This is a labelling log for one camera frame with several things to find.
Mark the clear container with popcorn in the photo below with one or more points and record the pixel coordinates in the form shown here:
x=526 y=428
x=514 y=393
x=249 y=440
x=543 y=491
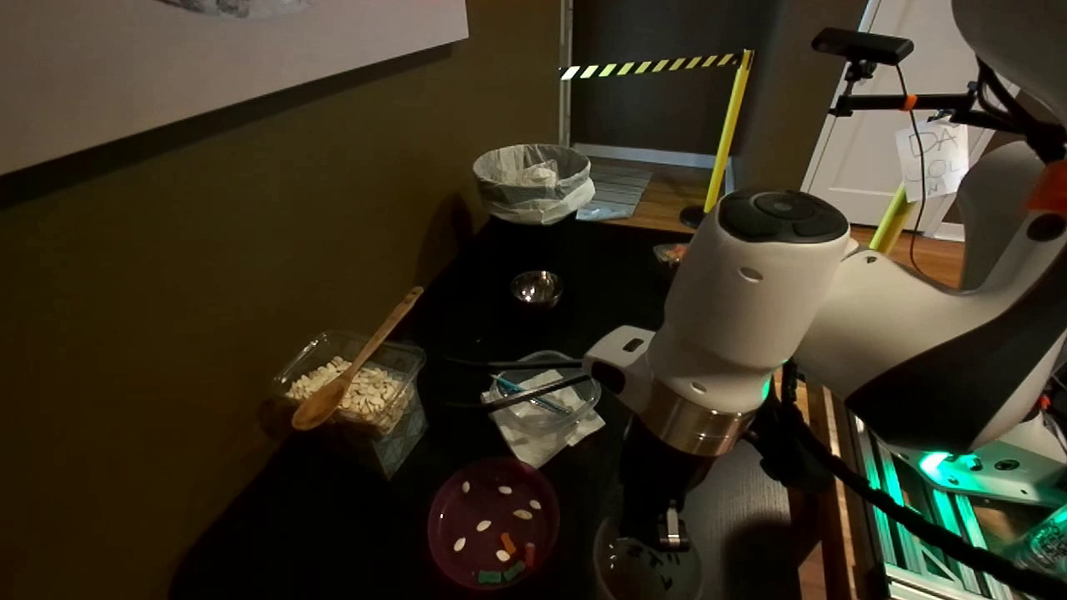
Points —
x=383 y=415

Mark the white paper napkin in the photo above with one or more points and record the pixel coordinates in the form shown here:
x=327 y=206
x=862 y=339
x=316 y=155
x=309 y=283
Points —
x=539 y=434

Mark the black camera on stand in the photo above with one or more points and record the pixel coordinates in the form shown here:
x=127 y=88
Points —
x=864 y=55

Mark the small glass bowl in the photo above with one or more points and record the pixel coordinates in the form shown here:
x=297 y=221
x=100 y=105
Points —
x=539 y=286

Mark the purple plate with candies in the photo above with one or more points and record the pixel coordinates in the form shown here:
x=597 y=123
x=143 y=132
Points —
x=492 y=523

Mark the white whiteboard on wall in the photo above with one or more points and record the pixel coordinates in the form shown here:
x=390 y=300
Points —
x=83 y=74

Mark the small colourful candy packet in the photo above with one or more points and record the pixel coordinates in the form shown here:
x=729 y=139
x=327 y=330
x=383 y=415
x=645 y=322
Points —
x=673 y=254

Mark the trash bin with white liner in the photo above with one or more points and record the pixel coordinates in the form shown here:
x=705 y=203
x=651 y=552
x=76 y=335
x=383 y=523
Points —
x=534 y=180

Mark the white paper sheet hanging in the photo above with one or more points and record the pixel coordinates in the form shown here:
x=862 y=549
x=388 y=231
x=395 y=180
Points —
x=931 y=158

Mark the clear plastic cup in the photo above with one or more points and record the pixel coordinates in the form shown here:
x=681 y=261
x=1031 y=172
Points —
x=629 y=569

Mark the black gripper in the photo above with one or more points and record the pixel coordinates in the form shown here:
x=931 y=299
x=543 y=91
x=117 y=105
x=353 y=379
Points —
x=654 y=482

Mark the wooden spoon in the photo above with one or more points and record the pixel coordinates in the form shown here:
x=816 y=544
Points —
x=319 y=406

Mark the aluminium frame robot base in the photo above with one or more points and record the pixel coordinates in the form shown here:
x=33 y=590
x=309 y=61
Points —
x=1006 y=499

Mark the yellow stanchion post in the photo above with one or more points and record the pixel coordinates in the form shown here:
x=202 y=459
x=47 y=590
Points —
x=724 y=143
x=892 y=221

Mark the clear glass dish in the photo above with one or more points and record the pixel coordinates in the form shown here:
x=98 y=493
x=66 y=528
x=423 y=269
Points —
x=548 y=380

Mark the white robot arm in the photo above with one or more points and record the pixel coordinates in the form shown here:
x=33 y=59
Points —
x=776 y=279

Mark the black tongs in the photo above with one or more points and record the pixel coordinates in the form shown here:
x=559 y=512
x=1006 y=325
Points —
x=504 y=392

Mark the yellow black barrier tape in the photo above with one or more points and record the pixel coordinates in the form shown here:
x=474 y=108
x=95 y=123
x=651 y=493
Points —
x=651 y=66

